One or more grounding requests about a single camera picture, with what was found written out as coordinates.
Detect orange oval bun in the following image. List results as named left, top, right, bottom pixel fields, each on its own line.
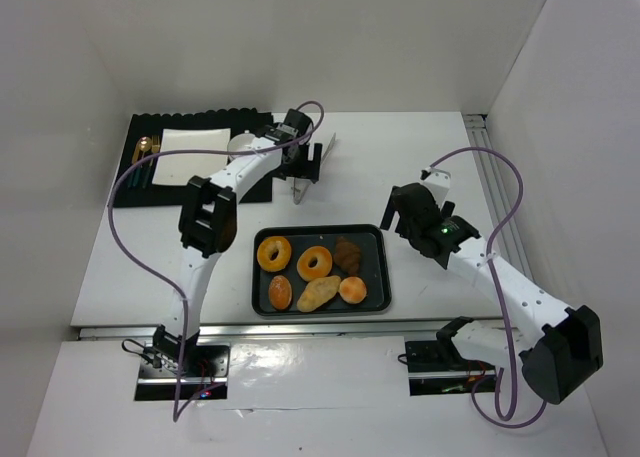
left=268, top=275, right=292, bottom=311

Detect metal tongs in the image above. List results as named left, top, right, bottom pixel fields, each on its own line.
left=291, top=133, right=337, bottom=205

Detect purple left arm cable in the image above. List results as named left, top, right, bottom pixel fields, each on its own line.
left=107, top=99, right=326, bottom=423

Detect white square plate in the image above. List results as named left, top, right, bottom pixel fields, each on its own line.
left=152, top=128, right=231, bottom=186

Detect round light bun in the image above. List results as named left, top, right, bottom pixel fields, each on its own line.
left=339, top=276, right=367, bottom=305

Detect long tan bread roll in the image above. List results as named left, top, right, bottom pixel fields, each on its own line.
left=297, top=275, right=342, bottom=313

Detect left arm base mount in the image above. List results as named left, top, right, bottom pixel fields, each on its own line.
left=121, top=339, right=230, bottom=402

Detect aluminium rail front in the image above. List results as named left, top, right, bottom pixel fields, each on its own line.
left=79, top=318, right=451, bottom=341

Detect gold spoon green handle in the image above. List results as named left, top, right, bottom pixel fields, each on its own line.
left=128, top=136, right=152, bottom=188

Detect aluminium rail right side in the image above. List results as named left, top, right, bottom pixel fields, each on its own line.
left=462, top=114, right=533, bottom=278

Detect aluminium rail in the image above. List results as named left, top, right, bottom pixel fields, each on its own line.
left=462, top=114, right=533, bottom=278
left=79, top=318, right=451, bottom=341

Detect dark brown croissant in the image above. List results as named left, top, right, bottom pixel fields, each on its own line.
left=333, top=236, right=362, bottom=276

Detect gold fork green handle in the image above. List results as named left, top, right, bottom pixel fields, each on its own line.
left=142, top=135, right=161, bottom=189

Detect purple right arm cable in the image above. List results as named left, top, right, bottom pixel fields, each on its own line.
left=428, top=146, right=549, bottom=429

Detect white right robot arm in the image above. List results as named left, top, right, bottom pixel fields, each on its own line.
left=381, top=183, right=603, bottom=405

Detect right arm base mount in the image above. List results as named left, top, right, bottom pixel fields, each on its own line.
left=397, top=340, right=496, bottom=396

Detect white cup with handle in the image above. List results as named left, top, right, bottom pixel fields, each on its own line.
left=227, top=132, right=256, bottom=160

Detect black baking tray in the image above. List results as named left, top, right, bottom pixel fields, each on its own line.
left=251, top=224, right=392, bottom=318

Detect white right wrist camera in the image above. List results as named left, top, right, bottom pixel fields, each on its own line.
left=420, top=167, right=451, bottom=208

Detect orange donut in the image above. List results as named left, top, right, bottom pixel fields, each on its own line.
left=297, top=246, right=333, bottom=282
left=256, top=236, right=292, bottom=273

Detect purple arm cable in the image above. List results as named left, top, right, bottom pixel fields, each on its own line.
left=107, top=99, right=326, bottom=423
left=428, top=146, right=549, bottom=429

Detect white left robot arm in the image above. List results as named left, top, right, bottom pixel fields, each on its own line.
left=153, top=109, right=322, bottom=375

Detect black placemat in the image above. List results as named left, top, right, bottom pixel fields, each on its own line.
left=114, top=108, right=274, bottom=208

